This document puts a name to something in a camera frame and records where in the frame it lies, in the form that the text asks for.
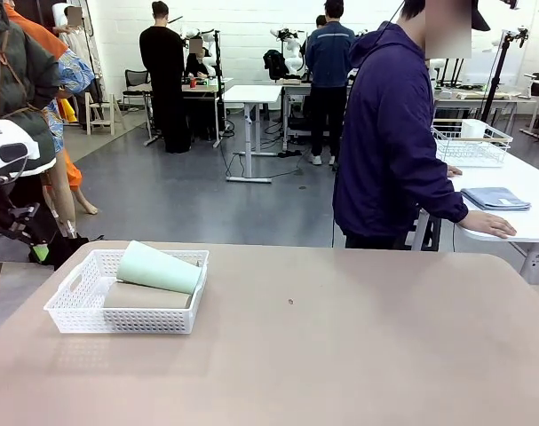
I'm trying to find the white perforated plastic basket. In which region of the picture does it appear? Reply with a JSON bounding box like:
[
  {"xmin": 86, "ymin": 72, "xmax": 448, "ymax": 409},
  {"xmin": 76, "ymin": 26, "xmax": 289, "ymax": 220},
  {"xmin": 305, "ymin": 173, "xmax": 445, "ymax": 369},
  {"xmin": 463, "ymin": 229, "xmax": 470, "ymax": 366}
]
[{"xmin": 44, "ymin": 248, "xmax": 210, "ymax": 335}]

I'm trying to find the tan brown cup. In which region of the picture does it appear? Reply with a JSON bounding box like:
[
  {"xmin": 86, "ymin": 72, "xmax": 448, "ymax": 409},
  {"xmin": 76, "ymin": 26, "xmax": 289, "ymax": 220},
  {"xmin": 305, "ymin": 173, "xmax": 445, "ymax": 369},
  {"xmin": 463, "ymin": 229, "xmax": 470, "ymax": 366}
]
[{"xmin": 103, "ymin": 281, "xmax": 194, "ymax": 311}]

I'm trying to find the mint green cup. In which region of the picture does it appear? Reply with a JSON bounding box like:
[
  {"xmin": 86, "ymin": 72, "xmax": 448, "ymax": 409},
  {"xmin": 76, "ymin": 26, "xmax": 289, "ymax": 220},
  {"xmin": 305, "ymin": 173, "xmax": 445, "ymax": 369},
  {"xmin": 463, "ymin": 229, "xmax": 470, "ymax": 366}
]
[{"xmin": 115, "ymin": 240, "xmax": 203, "ymax": 295}]

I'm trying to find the blue towel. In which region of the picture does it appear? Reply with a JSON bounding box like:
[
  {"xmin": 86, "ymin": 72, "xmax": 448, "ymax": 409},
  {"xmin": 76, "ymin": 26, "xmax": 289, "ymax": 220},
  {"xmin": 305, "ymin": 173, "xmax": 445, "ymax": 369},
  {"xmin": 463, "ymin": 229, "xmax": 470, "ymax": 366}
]
[{"xmin": 460, "ymin": 185, "xmax": 533, "ymax": 212}]

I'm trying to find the purple sleeved right forearm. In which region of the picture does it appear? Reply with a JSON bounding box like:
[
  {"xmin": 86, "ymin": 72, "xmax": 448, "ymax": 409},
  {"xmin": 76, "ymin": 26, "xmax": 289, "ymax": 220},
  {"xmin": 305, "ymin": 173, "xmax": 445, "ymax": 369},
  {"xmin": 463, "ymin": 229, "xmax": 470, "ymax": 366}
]
[{"xmin": 431, "ymin": 175, "xmax": 471, "ymax": 228}]

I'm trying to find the purple hoodie person's right hand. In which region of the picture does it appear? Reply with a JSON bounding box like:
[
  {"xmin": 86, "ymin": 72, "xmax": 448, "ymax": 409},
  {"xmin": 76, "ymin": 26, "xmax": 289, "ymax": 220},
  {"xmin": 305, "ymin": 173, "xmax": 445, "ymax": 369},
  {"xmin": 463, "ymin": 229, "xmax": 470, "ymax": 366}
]
[{"xmin": 463, "ymin": 210, "xmax": 518, "ymax": 240}]

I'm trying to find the mannequin in dark green jacket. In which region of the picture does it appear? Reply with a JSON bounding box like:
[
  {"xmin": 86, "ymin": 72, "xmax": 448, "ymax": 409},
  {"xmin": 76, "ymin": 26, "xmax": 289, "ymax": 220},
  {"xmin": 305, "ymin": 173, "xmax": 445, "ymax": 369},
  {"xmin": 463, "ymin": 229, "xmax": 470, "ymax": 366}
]
[{"xmin": 0, "ymin": 0, "xmax": 61, "ymax": 170}]

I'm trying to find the wooden step stool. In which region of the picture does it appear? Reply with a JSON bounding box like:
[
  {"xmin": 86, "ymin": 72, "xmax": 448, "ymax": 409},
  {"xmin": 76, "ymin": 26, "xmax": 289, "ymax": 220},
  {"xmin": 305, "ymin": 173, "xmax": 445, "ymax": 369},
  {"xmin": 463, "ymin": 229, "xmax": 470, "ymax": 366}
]
[{"xmin": 84, "ymin": 91, "xmax": 127, "ymax": 137}]

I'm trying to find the mannequin in blue patterned shirt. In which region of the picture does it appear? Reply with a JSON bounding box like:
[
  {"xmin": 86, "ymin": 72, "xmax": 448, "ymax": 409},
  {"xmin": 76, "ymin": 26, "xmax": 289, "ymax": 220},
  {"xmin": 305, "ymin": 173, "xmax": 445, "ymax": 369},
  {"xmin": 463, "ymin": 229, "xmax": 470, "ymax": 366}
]
[{"xmin": 46, "ymin": 48, "xmax": 97, "ymax": 154}]

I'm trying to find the mannequin in orange hoodie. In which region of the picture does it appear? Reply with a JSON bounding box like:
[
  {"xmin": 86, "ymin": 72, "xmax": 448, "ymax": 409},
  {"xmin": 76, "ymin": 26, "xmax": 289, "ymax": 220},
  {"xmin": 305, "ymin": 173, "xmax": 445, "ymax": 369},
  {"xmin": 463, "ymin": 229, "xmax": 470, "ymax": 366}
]
[{"xmin": 4, "ymin": 2, "xmax": 83, "ymax": 192}]

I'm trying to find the black mesh chair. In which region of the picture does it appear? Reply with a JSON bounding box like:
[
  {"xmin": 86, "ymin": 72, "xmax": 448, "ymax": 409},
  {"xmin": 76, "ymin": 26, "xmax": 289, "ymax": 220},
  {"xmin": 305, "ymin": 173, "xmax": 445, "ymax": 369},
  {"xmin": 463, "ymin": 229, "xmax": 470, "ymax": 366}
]
[{"xmin": 122, "ymin": 68, "xmax": 154, "ymax": 110}]

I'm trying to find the person in black clothes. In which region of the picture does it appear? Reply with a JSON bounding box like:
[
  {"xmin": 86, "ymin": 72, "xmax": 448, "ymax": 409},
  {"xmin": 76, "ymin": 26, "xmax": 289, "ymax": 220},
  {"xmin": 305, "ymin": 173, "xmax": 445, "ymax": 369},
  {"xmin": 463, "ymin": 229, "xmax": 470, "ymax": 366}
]
[{"xmin": 139, "ymin": 0, "xmax": 193, "ymax": 154}]

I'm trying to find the wooden top robot desk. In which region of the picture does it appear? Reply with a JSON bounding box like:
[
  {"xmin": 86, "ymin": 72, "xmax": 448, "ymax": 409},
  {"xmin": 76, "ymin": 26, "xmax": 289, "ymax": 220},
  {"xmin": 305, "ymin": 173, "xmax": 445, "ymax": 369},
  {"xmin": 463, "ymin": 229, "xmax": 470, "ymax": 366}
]
[{"xmin": 182, "ymin": 79, "xmax": 234, "ymax": 148}]

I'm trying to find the seated person in black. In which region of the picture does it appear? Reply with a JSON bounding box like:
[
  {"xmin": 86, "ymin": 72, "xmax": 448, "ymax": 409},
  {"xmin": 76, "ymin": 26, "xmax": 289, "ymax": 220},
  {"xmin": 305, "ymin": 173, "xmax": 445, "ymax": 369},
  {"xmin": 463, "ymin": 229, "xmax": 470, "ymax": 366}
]
[{"xmin": 184, "ymin": 35, "xmax": 217, "ymax": 80}]

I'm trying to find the white robot with black gripper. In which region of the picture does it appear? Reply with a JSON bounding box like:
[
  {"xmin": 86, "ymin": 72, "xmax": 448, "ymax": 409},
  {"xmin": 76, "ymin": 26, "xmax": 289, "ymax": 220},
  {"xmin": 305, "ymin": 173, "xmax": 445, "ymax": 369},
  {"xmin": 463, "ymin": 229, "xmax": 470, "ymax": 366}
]
[{"xmin": 179, "ymin": 27, "xmax": 219, "ymax": 76}]

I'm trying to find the white height-adjustable table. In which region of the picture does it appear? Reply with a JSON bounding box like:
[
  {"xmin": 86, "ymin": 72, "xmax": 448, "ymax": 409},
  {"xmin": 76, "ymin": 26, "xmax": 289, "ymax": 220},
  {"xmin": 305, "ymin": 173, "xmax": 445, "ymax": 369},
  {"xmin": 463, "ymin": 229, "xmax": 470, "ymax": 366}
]
[{"xmin": 223, "ymin": 83, "xmax": 283, "ymax": 184}]

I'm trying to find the person in blue jacket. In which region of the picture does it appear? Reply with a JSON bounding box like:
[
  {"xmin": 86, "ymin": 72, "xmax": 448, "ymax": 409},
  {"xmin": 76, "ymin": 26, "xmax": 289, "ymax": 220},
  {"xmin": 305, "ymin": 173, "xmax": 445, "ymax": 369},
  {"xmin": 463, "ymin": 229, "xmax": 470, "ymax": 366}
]
[{"xmin": 304, "ymin": 0, "xmax": 357, "ymax": 166}]

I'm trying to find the person in purple hoodie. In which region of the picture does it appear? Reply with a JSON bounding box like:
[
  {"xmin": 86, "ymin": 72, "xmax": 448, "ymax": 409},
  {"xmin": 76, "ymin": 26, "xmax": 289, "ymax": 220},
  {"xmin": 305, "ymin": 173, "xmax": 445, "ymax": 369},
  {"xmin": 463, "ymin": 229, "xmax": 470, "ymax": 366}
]
[{"xmin": 332, "ymin": 0, "xmax": 518, "ymax": 250}]

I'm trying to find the white plastic container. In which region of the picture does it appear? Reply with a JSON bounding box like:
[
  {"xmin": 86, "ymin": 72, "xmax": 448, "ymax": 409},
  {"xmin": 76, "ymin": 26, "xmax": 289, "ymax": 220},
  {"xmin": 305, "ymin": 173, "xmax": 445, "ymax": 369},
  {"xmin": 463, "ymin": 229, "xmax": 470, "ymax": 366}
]
[{"xmin": 461, "ymin": 119, "xmax": 488, "ymax": 140}]

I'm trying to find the large white table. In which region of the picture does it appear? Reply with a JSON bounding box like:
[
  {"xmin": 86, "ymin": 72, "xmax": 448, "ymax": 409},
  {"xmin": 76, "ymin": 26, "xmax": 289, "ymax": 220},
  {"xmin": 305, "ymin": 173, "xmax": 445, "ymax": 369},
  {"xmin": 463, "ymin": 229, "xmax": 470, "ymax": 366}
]
[{"xmin": 413, "ymin": 141, "xmax": 539, "ymax": 285}]

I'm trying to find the black tripod stand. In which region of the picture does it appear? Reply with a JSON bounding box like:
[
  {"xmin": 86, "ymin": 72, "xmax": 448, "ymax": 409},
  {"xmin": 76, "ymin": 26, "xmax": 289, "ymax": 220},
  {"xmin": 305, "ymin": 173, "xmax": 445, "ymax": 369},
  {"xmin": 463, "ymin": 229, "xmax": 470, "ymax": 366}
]
[{"xmin": 480, "ymin": 26, "xmax": 530, "ymax": 123}]

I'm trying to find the long white work table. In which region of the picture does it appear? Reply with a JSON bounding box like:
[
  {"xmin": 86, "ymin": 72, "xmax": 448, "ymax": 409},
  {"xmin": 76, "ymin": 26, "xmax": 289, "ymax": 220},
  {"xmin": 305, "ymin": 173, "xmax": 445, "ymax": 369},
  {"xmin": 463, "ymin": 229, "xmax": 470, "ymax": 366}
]
[{"xmin": 432, "ymin": 86, "xmax": 539, "ymax": 134}]

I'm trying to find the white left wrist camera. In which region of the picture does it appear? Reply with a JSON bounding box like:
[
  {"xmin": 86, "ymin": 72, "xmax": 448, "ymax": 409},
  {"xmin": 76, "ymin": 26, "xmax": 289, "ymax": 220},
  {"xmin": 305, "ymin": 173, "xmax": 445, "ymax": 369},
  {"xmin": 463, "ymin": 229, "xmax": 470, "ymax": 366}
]
[{"xmin": 0, "ymin": 118, "xmax": 58, "ymax": 179}]

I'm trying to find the black camera stand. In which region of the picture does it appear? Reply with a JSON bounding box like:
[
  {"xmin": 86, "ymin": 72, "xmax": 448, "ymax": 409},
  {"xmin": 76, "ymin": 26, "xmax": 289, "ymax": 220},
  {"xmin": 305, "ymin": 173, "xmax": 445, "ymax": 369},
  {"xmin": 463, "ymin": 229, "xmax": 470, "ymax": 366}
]
[{"xmin": 211, "ymin": 29, "xmax": 228, "ymax": 148}]

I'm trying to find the white frame robot desk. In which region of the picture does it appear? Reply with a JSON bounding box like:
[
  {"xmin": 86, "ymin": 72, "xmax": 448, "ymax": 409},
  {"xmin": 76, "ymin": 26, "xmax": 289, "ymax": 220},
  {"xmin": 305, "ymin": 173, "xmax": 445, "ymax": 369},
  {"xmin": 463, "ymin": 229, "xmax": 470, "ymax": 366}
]
[{"xmin": 281, "ymin": 79, "xmax": 314, "ymax": 152}]

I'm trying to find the white wire dish rack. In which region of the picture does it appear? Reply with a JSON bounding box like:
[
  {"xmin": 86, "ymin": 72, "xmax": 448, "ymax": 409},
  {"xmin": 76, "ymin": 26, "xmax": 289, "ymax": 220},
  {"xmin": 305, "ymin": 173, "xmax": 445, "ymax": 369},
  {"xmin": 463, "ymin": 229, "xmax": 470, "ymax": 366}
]
[{"xmin": 431, "ymin": 118, "xmax": 514, "ymax": 169}]

